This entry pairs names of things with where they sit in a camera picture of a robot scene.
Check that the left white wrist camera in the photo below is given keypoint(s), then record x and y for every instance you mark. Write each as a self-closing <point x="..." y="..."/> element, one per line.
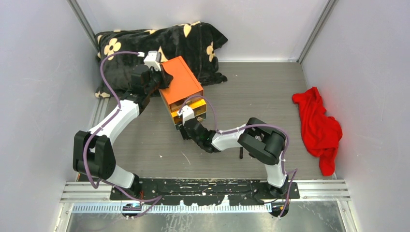
<point x="151" y="62"/>

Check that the black floral blanket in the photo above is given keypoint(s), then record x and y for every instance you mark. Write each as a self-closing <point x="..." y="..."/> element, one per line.
<point x="196" y="43"/>

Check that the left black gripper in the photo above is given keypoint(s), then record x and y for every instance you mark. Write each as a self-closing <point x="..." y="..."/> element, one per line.
<point x="166" y="79"/>

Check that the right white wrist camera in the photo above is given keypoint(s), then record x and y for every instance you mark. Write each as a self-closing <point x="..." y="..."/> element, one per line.
<point x="186" y="113"/>

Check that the orange drawer organizer box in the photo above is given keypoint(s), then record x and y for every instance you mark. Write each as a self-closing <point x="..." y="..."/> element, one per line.
<point x="183" y="85"/>

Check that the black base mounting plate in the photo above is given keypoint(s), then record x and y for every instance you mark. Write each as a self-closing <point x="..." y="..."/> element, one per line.
<point x="204" y="192"/>

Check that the red cloth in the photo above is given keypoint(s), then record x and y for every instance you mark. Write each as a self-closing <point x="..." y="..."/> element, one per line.
<point x="320" y="133"/>

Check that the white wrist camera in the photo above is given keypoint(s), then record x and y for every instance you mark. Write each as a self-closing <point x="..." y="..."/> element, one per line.
<point x="186" y="113"/>
<point x="151" y="62"/>

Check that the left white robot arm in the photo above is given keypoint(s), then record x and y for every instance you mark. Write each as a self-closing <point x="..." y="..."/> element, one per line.
<point x="93" y="150"/>

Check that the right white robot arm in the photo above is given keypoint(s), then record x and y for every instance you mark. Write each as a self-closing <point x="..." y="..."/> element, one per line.
<point x="264" y="142"/>

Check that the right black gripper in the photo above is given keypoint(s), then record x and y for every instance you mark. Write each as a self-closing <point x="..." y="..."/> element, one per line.
<point x="185" y="135"/>

